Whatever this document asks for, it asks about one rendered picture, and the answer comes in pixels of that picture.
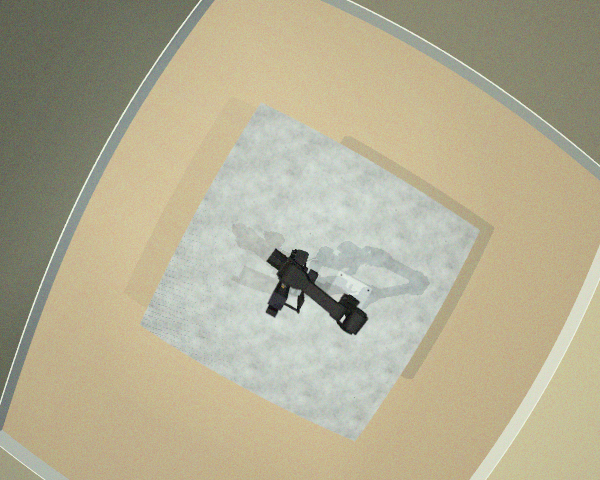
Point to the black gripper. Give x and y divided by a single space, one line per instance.
312 274

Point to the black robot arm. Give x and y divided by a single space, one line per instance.
293 276

